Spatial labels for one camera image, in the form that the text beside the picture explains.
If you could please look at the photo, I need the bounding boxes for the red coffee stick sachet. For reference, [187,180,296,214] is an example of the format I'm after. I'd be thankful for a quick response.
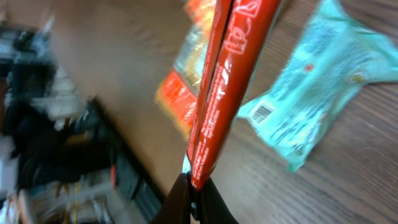
[187,0,284,192]

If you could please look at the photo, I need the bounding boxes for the black rail table edge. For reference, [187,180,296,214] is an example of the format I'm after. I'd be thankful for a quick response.
[88,98,165,223]

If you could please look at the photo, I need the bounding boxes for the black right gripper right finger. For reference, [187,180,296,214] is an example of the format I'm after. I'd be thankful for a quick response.
[197,179,238,224]

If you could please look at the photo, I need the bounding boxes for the spaghetti pack orange ends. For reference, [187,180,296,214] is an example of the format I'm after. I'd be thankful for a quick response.
[155,0,216,139]

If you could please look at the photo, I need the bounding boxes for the teal snack packet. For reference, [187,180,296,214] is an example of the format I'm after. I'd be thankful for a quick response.
[238,0,397,172]

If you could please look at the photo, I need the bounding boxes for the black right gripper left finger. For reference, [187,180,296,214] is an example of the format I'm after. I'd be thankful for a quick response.
[150,173,191,224]

